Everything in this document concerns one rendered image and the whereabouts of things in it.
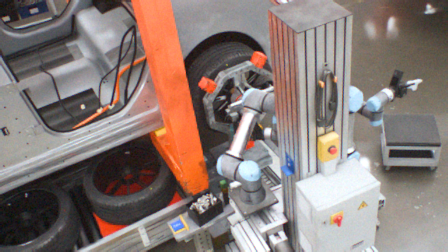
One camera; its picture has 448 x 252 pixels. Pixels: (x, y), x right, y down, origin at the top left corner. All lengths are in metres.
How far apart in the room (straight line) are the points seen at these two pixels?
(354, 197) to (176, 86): 1.16
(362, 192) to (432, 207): 1.68
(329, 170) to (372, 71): 2.97
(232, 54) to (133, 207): 1.26
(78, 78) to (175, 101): 1.43
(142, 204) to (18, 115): 1.00
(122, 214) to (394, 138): 2.09
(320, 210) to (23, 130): 1.94
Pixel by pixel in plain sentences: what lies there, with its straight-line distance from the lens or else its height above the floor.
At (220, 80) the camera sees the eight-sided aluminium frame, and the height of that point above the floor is 1.09.
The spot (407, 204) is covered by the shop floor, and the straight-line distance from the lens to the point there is 4.03.
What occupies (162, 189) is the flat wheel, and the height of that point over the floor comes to 0.47.
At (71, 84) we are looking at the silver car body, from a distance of 4.16.
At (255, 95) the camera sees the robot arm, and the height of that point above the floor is 1.29.
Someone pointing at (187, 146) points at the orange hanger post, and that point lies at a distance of 3.13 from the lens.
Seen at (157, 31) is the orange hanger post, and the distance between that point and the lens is 2.66.
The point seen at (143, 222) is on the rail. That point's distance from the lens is 3.53.
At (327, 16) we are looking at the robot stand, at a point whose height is 2.03.
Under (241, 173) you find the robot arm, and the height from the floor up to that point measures 1.04.
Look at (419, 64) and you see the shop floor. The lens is 5.47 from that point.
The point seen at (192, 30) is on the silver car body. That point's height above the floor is 1.40.
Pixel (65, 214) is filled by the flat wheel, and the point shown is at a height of 0.50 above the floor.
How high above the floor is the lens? 3.01
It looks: 39 degrees down
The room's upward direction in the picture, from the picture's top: 9 degrees counter-clockwise
